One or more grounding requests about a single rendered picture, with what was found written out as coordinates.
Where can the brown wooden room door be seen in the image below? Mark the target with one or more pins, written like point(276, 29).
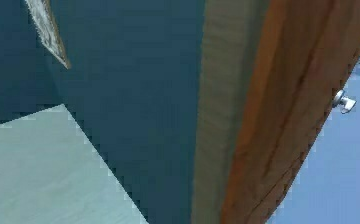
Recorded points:
point(288, 110)

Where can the framed wall picture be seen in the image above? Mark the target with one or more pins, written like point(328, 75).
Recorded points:
point(48, 31)

